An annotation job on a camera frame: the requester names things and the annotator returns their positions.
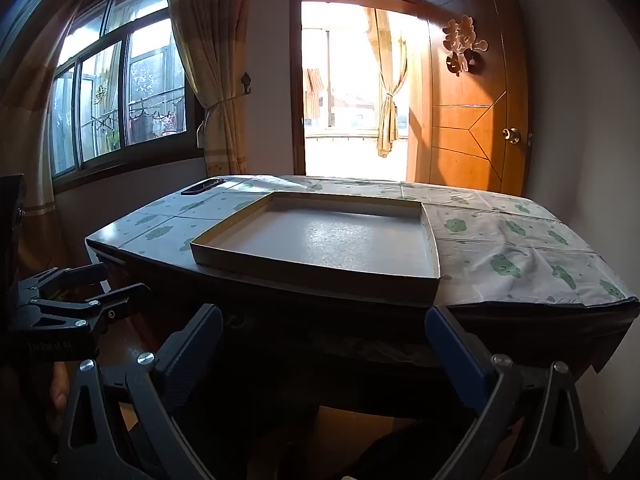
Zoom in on black remote control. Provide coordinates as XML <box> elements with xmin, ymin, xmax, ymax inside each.
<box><xmin>181</xmin><ymin>178</ymin><xmax>225</xmax><ymax>196</ymax></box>

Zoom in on shallow cardboard tray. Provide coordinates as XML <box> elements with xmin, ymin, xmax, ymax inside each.
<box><xmin>190</xmin><ymin>191</ymin><xmax>441</xmax><ymax>293</ymax></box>

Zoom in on orange hanging clothes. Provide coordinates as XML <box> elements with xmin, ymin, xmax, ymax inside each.
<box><xmin>304</xmin><ymin>67</ymin><xmax>326</xmax><ymax>121</ymax></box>

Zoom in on beige tied window curtain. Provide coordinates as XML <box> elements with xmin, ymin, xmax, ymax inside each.
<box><xmin>165</xmin><ymin>0</ymin><xmax>251</xmax><ymax>177</ymax></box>

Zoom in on beige orange window curtain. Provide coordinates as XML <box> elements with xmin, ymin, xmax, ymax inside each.
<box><xmin>0</xmin><ymin>0</ymin><xmax>76</xmax><ymax>266</ymax></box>

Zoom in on beige balcony curtain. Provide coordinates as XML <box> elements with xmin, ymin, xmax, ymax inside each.
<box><xmin>367</xmin><ymin>7</ymin><xmax>408</xmax><ymax>158</ymax></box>

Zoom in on brown wooden door frame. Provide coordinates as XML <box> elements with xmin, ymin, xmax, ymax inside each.
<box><xmin>290</xmin><ymin>0</ymin><xmax>431</xmax><ymax>176</ymax></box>

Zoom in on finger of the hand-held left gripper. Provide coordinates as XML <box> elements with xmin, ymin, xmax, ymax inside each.
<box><xmin>17</xmin><ymin>262</ymin><xmax>110</xmax><ymax>306</ymax></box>
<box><xmin>27</xmin><ymin>282</ymin><xmax>153</xmax><ymax>341</ymax></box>

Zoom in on dark framed window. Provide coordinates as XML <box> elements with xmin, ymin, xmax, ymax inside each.
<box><xmin>50</xmin><ymin>0</ymin><xmax>206</xmax><ymax>181</ymax></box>

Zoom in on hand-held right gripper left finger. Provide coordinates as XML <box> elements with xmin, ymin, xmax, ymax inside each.
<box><xmin>55</xmin><ymin>302</ymin><xmax>226</xmax><ymax>480</ymax></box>

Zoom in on orange wooden door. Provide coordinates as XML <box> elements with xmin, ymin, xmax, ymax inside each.
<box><xmin>406</xmin><ymin>0</ymin><xmax>532</xmax><ymax>196</ymax></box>

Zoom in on green cloud print tablecloth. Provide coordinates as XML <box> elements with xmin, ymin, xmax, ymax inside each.
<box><xmin>85</xmin><ymin>175</ymin><xmax>640</xmax><ymax>308</ymax></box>

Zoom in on outdoor laundry rack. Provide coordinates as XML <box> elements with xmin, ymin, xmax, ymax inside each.
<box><xmin>127</xmin><ymin>100</ymin><xmax>182</xmax><ymax>141</ymax></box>

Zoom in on cut-out door ornament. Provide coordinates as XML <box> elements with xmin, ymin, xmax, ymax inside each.
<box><xmin>442</xmin><ymin>14</ymin><xmax>488</xmax><ymax>77</ymax></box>

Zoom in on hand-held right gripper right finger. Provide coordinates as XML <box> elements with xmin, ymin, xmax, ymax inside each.
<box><xmin>425</xmin><ymin>305</ymin><xmax>591</xmax><ymax>480</ymax></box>

